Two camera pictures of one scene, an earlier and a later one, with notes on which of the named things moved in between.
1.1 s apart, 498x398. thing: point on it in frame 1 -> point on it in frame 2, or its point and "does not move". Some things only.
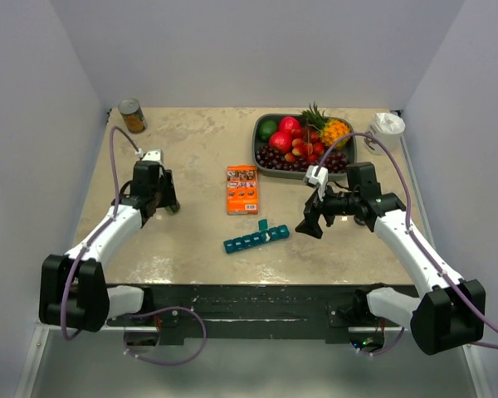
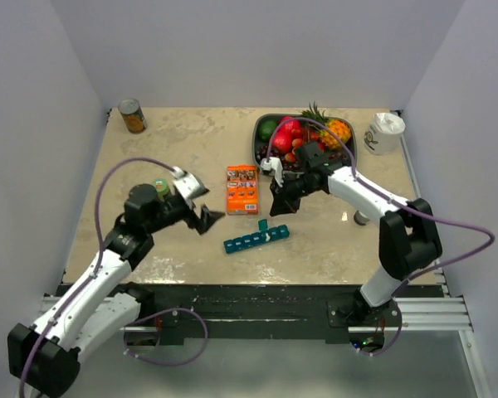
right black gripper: (310, 225) -> (283, 203)
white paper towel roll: (389, 128) does not move
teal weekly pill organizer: (265, 234) does not move
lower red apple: (281, 141) does not move
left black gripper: (165, 180) -> (202, 224)
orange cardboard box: (241, 190) does not move
